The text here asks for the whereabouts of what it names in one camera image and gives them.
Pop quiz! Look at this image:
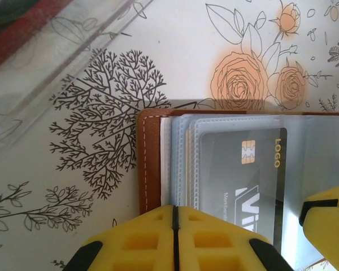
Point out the dark striped box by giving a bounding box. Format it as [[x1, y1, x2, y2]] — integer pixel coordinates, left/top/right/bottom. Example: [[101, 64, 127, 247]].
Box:
[[0, 0, 74, 77]]

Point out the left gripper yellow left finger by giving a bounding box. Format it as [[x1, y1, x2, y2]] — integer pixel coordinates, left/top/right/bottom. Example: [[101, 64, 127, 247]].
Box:
[[62, 205, 176, 271]]

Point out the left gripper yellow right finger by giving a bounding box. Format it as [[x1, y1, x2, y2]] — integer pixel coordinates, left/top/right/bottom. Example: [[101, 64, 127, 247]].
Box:
[[173, 205, 295, 271]]

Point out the brown leather card holder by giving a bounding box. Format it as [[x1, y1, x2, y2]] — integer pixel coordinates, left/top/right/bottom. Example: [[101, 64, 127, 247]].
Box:
[[137, 108, 339, 271]]

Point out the grey VIP credit card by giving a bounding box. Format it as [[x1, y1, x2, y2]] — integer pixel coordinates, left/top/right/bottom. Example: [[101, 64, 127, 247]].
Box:
[[199, 127, 289, 255]]

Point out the floral patterned table cover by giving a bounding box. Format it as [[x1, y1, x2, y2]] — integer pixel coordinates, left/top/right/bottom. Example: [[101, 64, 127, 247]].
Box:
[[0, 0, 339, 271]]

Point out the square translucent plastic box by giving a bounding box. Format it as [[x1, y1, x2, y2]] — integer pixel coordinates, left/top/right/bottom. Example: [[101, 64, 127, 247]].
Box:
[[0, 0, 156, 147]]

